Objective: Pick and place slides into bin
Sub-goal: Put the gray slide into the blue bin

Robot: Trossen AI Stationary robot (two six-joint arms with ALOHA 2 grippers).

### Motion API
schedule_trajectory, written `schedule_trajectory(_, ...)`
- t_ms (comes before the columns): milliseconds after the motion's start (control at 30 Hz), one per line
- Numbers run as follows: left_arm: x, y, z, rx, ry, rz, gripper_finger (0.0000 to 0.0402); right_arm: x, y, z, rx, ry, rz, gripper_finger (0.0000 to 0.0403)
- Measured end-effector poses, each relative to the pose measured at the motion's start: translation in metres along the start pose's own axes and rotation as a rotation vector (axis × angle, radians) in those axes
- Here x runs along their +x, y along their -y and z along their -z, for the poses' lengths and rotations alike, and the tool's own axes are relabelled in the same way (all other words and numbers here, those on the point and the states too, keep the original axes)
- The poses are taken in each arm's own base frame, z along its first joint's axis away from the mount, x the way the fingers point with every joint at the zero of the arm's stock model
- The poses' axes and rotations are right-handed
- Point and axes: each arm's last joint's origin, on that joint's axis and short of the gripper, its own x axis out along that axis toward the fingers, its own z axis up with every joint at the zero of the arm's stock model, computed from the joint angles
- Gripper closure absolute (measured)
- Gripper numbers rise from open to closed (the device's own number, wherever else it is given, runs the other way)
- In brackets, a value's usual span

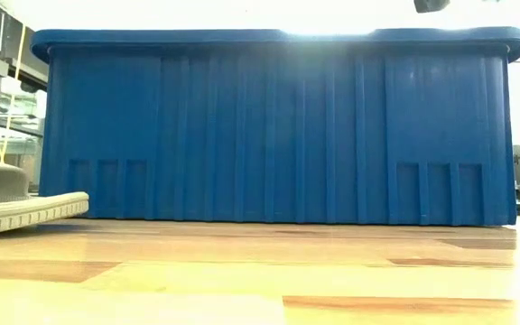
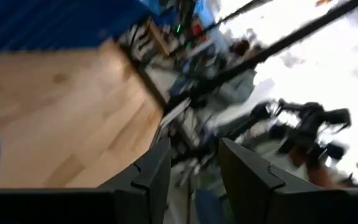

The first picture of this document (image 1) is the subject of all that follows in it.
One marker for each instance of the grey slide sandal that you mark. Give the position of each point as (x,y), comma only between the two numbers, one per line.
(16,212)

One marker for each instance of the blue plastic bin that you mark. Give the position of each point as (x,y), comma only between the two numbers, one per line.
(242,135)

